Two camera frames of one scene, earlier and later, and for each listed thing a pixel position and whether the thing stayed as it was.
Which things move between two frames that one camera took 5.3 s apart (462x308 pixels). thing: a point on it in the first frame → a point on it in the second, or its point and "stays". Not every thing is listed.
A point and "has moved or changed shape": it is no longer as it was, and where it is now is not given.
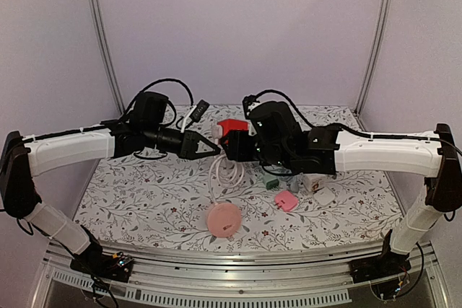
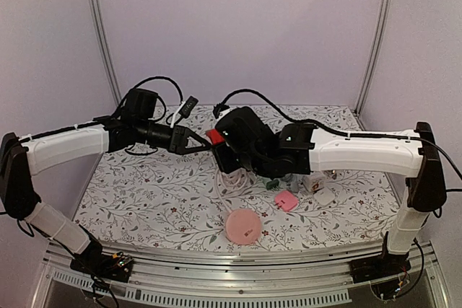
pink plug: x=286 y=200 stays
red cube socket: x=232 y=124 has moved or changed shape
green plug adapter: x=271 y=182 stays
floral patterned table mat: x=212 y=203 stays
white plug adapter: x=324 y=196 stays
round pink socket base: x=224 y=220 → x=242 y=226
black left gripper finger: x=200 y=155 → x=197 y=149
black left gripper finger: x=198 y=137 stays
